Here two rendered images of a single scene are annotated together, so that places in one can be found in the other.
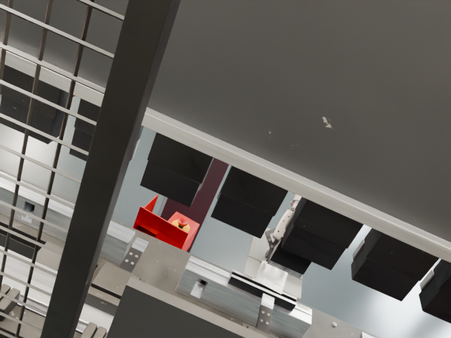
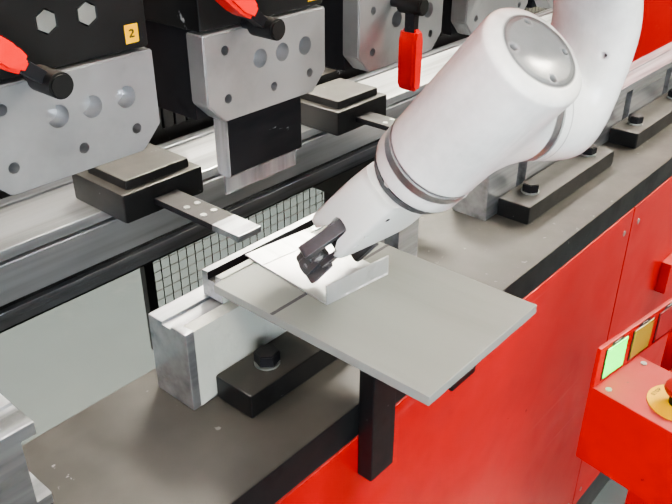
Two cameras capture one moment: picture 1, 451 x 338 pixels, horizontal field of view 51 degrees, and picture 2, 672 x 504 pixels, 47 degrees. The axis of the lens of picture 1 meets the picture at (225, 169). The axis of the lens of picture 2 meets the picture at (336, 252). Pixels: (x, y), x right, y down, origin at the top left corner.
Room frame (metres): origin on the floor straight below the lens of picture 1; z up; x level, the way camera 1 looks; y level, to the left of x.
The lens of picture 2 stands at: (1.58, -0.76, 1.41)
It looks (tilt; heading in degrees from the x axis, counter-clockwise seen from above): 30 degrees down; 131
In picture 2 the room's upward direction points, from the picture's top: straight up
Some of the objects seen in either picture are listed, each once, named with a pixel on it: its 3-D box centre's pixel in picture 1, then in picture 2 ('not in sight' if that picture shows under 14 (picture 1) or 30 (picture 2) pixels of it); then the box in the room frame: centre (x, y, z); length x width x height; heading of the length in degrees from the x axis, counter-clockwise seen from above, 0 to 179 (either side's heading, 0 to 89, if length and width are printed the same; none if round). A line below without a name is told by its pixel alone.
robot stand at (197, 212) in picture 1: (172, 233); not in sight; (1.70, 0.10, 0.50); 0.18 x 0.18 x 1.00; 12
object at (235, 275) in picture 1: (262, 290); (280, 250); (1.04, -0.24, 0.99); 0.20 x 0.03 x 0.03; 90
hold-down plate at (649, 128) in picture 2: not in sight; (654, 117); (1.09, 0.74, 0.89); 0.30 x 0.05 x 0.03; 90
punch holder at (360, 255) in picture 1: (391, 258); (32, 52); (1.04, -0.49, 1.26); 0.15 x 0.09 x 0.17; 90
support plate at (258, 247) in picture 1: (276, 259); (371, 298); (1.18, -0.26, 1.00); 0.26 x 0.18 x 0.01; 0
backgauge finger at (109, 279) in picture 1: (125, 267); (373, 113); (0.87, 0.13, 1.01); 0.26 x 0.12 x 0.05; 0
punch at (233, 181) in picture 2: (290, 258); (259, 135); (1.04, -0.26, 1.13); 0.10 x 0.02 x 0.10; 90
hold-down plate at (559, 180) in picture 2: not in sight; (559, 180); (1.09, 0.34, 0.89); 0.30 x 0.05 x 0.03; 90
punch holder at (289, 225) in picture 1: (321, 227); (234, 8); (1.04, -0.29, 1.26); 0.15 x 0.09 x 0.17; 90
